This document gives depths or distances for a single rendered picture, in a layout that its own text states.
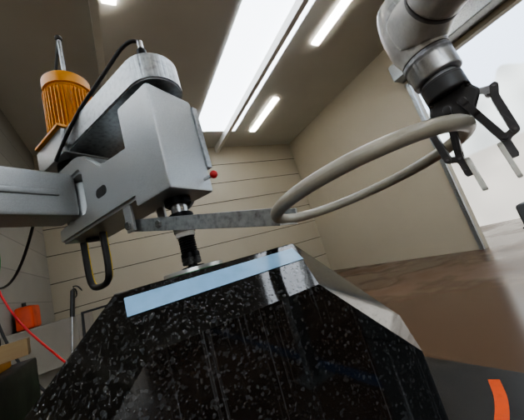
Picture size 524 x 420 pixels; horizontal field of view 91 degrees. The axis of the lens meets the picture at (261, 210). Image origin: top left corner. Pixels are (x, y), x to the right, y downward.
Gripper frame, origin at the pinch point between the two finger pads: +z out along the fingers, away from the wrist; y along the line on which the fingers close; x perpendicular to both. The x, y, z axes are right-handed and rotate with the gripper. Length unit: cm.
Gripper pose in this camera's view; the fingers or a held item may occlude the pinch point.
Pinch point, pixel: (493, 168)
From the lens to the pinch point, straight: 64.6
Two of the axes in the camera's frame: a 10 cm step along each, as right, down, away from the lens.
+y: -6.3, 4.0, 6.7
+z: 3.4, 9.1, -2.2
